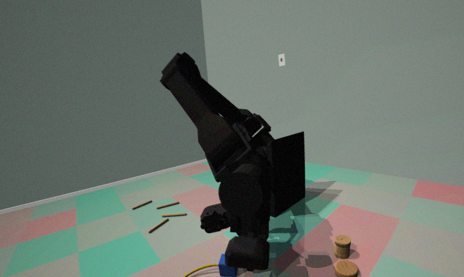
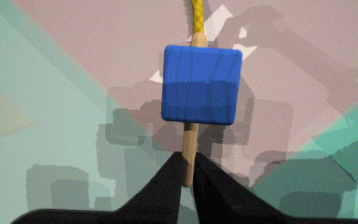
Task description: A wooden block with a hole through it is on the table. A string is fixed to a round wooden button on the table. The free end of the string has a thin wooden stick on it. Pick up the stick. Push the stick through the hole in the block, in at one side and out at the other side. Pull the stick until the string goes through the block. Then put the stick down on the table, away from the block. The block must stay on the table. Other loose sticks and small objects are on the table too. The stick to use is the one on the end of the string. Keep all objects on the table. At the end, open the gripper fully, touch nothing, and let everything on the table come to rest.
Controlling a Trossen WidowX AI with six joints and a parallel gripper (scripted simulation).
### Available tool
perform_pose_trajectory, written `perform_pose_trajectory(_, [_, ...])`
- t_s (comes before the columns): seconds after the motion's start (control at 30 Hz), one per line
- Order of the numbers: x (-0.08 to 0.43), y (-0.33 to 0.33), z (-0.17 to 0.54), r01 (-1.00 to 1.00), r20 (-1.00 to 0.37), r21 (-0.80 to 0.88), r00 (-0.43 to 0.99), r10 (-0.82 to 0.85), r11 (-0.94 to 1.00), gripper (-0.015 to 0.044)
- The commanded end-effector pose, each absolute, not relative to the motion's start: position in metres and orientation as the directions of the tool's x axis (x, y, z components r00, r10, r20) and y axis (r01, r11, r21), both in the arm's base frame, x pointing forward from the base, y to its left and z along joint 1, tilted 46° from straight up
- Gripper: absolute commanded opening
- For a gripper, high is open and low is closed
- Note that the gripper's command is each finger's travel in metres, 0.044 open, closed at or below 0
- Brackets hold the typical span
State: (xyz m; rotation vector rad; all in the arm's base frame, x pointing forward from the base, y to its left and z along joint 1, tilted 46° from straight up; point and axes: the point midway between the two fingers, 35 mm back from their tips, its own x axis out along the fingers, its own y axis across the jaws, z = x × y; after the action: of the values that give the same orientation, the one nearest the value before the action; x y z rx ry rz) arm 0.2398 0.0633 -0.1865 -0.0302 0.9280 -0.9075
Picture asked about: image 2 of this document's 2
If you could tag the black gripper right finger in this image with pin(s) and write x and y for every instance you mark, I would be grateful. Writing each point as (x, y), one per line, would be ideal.
(220, 199)

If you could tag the wooden stick with yellow rope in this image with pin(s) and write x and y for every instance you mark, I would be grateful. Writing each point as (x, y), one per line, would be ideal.
(199, 39)

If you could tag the blue rounded block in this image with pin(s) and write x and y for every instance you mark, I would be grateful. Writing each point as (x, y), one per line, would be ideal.
(200, 85)

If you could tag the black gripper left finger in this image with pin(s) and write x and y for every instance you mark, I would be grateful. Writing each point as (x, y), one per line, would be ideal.
(157, 203)

